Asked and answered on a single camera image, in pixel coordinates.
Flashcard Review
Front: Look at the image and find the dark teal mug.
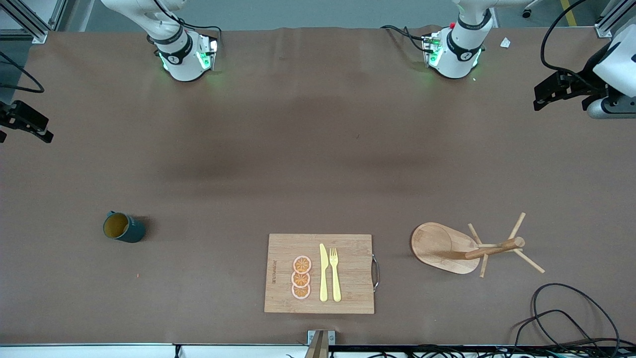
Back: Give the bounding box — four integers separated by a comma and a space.
102, 211, 147, 244

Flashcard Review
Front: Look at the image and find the yellow plastic knife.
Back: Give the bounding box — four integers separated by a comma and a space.
319, 243, 329, 303

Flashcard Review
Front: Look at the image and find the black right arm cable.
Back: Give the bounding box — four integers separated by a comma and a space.
0, 50, 45, 94

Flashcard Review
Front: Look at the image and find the black base cable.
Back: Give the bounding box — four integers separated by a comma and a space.
151, 0, 223, 50
381, 24, 429, 53

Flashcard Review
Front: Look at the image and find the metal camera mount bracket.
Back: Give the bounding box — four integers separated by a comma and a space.
304, 329, 336, 358

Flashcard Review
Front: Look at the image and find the yellow plastic fork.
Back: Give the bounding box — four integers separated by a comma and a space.
329, 247, 342, 303

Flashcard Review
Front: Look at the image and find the black left base cable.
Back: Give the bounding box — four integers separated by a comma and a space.
381, 24, 429, 53

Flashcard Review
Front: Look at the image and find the aluminium frame profile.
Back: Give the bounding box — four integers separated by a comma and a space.
0, 0, 66, 45
594, 0, 636, 38

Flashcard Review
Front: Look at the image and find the wooden mug rack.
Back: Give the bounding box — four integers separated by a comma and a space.
410, 212, 546, 278

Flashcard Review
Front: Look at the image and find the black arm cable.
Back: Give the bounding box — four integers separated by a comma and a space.
540, 0, 604, 91
0, 50, 45, 94

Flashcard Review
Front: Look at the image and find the black right base cable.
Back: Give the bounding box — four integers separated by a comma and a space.
151, 0, 223, 50

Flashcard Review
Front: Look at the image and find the bamboo cutting board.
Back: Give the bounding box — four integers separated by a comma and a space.
264, 233, 375, 315

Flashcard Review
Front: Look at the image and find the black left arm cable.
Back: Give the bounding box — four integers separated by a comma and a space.
540, 0, 604, 91

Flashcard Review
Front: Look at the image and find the black looped floor cable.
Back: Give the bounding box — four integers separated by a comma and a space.
531, 282, 622, 358
511, 309, 598, 358

